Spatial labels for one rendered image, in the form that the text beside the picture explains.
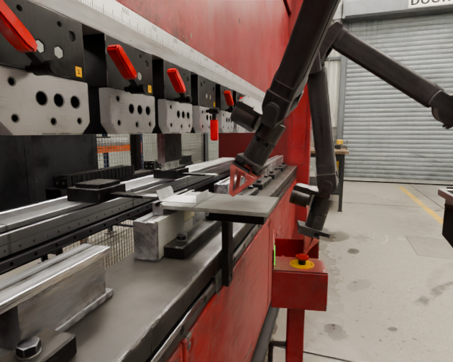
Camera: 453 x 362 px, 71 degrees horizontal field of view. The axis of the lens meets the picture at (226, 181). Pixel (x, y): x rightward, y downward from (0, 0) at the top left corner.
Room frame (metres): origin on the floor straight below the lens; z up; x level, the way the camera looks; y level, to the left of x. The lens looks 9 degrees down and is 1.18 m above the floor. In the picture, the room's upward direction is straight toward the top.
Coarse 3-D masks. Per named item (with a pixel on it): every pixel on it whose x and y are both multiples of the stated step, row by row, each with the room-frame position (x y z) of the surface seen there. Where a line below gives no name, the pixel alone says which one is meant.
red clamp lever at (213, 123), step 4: (212, 108) 0.98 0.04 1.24; (216, 108) 0.97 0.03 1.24; (208, 112) 0.98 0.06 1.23; (212, 112) 0.97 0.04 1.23; (216, 112) 0.97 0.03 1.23; (212, 116) 0.98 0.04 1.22; (212, 120) 0.98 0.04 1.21; (216, 120) 0.97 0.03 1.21; (212, 124) 0.97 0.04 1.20; (216, 124) 0.97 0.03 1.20; (212, 128) 0.97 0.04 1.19; (216, 128) 0.97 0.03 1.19; (212, 132) 0.97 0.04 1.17; (216, 132) 0.97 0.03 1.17; (212, 136) 0.97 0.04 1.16; (216, 136) 0.97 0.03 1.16; (212, 140) 0.98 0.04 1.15; (216, 140) 0.98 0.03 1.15
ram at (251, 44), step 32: (32, 0) 0.43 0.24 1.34; (64, 0) 0.48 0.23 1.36; (128, 0) 0.63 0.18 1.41; (160, 0) 0.74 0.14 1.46; (192, 0) 0.91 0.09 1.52; (224, 0) 1.18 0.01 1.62; (256, 0) 1.66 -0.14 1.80; (96, 32) 0.55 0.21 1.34; (128, 32) 0.62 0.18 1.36; (192, 32) 0.91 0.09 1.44; (224, 32) 1.18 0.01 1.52; (256, 32) 1.67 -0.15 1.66; (192, 64) 0.90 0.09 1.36; (224, 64) 1.18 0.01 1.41; (256, 64) 1.68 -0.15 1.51; (256, 96) 1.69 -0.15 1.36
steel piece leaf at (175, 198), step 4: (204, 192) 0.82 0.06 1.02; (208, 192) 0.85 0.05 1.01; (172, 196) 0.86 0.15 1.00; (176, 196) 0.86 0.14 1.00; (180, 196) 0.86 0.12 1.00; (184, 196) 0.86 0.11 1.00; (188, 196) 0.86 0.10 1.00; (192, 196) 0.86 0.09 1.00; (196, 196) 0.77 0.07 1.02; (200, 196) 0.79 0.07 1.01; (204, 196) 0.82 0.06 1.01; (208, 196) 0.85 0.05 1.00; (160, 200) 0.80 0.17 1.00; (164, 200) 0.80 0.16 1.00; (168, 200) 0.80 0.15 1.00; (172, 200) 0.80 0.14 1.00; (176, 200) 0.80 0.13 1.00; (180, 200) 0.80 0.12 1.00; (184, 200) 0.80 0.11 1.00; (188, 200) 0.80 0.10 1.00; (192, 200) 0.80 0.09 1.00; (196, 200) 0.77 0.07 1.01; (200, 200) 0.79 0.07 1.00
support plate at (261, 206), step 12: (192, 192) 0.92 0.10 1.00; (168, 204) 0.77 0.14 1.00; (180, 204) 0.77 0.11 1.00; (192, 204) 0.77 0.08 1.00; (204, 204) 0.77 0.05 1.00; (216, 204) 0.77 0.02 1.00; (228, 204) 0.77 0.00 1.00; (240, 204) 0.77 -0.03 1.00; (252, 204) 0.77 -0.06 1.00; (264, 204) 0.77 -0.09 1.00; (264, 216) 0.69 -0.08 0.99
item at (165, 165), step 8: (160, 136) 0.81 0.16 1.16; (168, 136) 0.83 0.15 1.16; (176, 136) 0.87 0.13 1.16; (160, 144) 0.81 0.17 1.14; (168, 144) 0.82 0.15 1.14; (176, 144) 0.87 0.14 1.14; (160, 152) 0.81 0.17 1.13; (168, 152) 0.82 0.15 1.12; (176, 152) 0.87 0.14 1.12; (160, 160) 0.81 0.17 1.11; (168, 160) 0.82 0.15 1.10; (176, 160) 0.87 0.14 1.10; (168, 168) 0.84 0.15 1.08
